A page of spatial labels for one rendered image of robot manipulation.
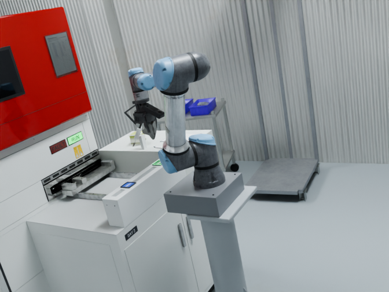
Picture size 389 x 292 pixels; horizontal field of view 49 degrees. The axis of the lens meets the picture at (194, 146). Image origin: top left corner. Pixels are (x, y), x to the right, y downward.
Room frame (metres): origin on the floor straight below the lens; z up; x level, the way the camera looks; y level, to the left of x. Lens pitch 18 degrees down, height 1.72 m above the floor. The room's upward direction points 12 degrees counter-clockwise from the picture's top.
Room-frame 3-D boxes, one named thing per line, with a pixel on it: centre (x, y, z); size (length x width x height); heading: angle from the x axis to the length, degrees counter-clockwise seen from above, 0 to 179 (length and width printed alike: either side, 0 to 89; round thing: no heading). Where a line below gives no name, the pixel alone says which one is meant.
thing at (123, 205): (2.00, 0.27, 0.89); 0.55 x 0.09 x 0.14; 146
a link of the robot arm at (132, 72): (2.11, 0.21, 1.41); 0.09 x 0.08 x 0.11; 23
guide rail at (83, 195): (2.13, 0.55, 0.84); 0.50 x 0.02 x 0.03; 56
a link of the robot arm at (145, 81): (2.03, 0.15, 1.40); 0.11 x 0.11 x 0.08; 23
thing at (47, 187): (2.37, 0.71, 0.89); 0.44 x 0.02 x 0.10; 146
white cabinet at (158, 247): (2.27, 0.40, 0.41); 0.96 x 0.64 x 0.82; 146
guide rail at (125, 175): (2.35, 0.40, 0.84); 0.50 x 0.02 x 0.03; 56
